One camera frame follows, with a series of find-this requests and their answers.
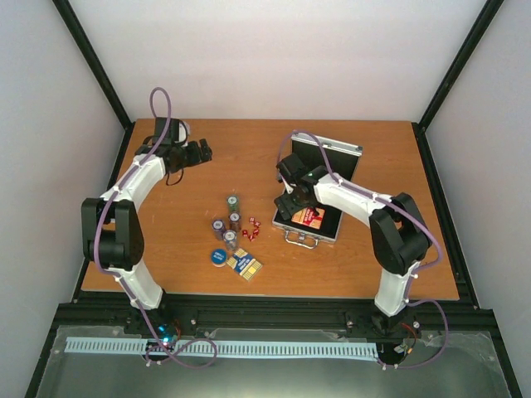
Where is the blue dealer button stack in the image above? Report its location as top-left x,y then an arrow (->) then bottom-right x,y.
210,249 -> 228,268

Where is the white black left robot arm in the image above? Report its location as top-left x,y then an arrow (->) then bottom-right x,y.
81,118 -> 212,334

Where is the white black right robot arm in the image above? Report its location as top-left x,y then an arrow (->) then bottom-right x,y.
275,153 -> 431,336

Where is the aluminium poker case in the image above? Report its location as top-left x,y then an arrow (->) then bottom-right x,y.
272,131 -> 363,250

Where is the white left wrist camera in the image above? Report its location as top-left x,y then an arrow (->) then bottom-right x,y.
175,120 -> 191,146

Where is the green poker chip stack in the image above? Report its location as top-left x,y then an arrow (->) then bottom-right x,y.
227,195 -> 241,214

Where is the brown poker chip stack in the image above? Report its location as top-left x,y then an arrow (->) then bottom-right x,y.
228,211 -> 241,233

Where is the red playing card deck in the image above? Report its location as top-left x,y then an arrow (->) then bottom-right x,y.
291,207 -> 325,230

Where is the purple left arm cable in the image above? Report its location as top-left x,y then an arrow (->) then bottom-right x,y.
93,86 -> 220,371

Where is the blue playing card deck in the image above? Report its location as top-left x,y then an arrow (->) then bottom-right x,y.
226,248 -> 262,281

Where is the grey poker chip stack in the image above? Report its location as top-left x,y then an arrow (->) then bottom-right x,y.
222,230 -> 238,252

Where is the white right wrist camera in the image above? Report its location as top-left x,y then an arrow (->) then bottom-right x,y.
278,177 -> 294,194

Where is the light blue cable duct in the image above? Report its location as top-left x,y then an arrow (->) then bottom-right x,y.
64,337 -> 378,362

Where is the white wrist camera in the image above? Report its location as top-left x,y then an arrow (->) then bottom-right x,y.
278,177 -> 294,194
175,120 -> 191,146

